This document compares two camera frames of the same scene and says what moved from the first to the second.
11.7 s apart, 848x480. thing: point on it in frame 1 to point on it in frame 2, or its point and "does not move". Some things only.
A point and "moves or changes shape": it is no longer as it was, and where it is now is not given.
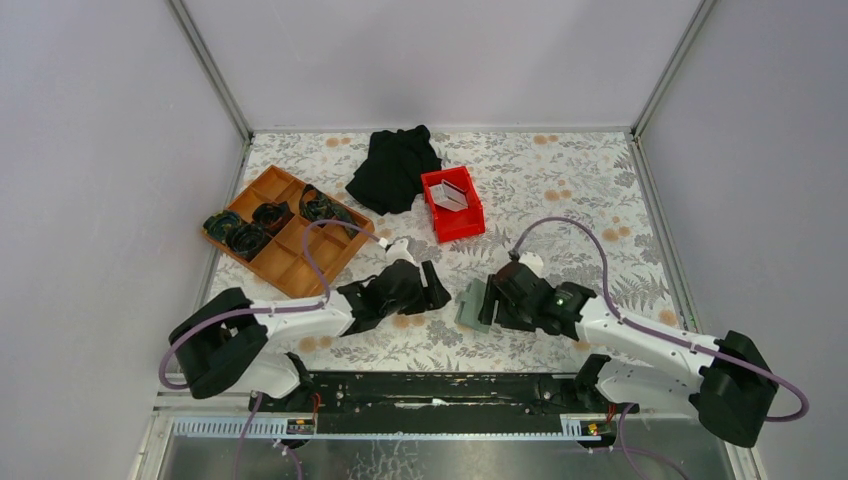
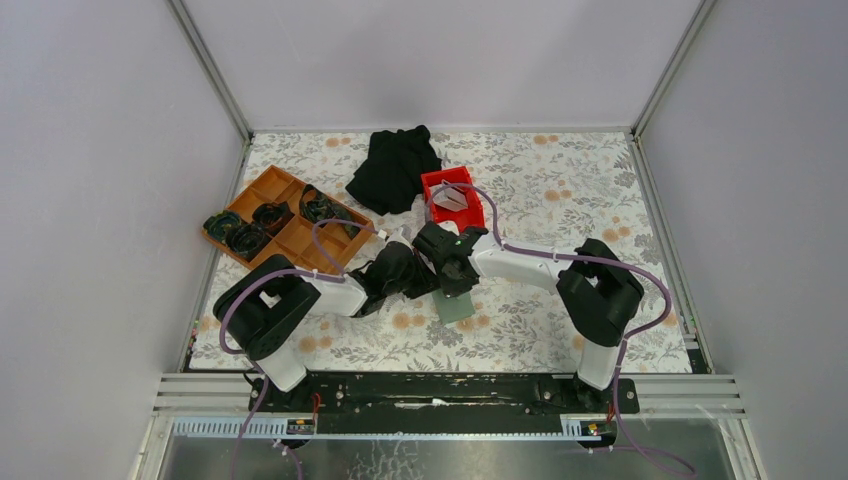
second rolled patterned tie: (244, 239) does not move
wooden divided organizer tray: (291, 230) does not move
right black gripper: (506, 321) to (453, 289)
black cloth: (391, 176) does not move
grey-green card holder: (468, 306) moves or changes shape
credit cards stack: (449, 196) does not move
